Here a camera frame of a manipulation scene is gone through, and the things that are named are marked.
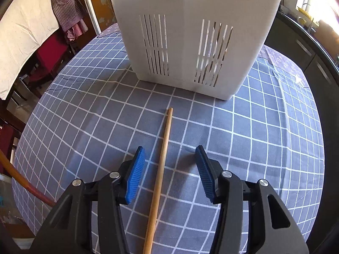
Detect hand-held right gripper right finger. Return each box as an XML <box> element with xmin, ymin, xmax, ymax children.
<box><xmin>195</xmin><ymin>145</ymin><xmax>310</xmax><ymax>254</ymax></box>

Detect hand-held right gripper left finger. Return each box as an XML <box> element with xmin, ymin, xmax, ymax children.
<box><xmin>29</xmin><ymin>146</ymin><xmax>146</xmax><ymax>254</ymax></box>

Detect long wooden chopstick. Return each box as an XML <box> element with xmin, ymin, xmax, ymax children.
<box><xmin>142</xmin><ymin>107</ymin><xmax>174</xmax><ymax>254</ymax></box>

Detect white slotted utensil holder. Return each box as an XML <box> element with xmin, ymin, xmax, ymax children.
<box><xmin>106</xmin><ymin>0</ymin><xmax>286</xmax><ymax>101</ymax></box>

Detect blue-grey checked tablecloth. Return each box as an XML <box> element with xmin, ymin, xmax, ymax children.
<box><xmin>11</xmin><ymin>22</ymin><xmax>325</xmax><ymax>254</ymax></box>

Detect curved wooden chair back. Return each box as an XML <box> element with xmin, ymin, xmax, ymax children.
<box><xmin>0</xmin><ymin>148</ymin><xmax>57</xmax><ymax>207</ymax></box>

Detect purple patterned cloth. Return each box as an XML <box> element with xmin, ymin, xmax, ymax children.
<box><xmin>256</xmin><ymin>44</ymin><xmax>310</xmax><ymax>90</ymax></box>

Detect red chair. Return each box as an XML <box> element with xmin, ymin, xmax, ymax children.
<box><xmin>28</xmin><ymin>26</ymin><xmax>71</xmax><ymax>85</ymax></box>

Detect dark kitchen cabinets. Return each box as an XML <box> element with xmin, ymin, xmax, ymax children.
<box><xmin>265</xmin><ymin>11</ymin><xmax>339</xmax><ymax>244</ymax></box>

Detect glass cabinet door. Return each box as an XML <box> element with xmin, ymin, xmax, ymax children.
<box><xmin>79</xmin><ymin>0</ymin><xmax>118</xmax><ymax>32</ymax></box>

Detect white hanging cloth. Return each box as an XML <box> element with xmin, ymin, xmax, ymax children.
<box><xmin>0</xmin><ymin>0</ymin><xmax>60</xmax><ymax>99</ymax></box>

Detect checked hanging apron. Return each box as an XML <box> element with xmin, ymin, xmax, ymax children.
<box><xmin>50</xmin><ymin>0</ymin><xmax>89</xmax><ymax>43</ymax></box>

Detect wooden cutting board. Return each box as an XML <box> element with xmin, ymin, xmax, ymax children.
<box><xmin>316</xmin><ymin>20</ymin><xmax>339</xmax><ymax>36</ymax></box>

